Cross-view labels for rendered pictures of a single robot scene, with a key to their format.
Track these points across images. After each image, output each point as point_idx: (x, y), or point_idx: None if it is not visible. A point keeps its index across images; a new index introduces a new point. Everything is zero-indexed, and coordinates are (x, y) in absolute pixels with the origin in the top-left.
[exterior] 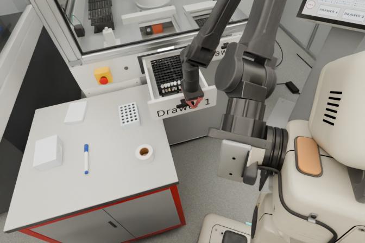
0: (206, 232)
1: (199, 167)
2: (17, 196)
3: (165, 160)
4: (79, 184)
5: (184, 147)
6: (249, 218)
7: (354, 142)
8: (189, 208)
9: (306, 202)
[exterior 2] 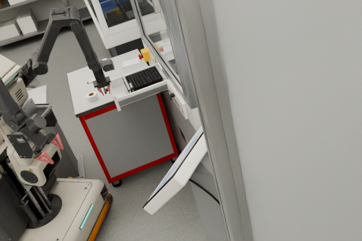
0: (88, 179)
1: None
2: (81, 69)
3: (89, 106)
4: (82, 83)
5: None
6: (116, 235)
7: None
8: (127, 190)
9: None
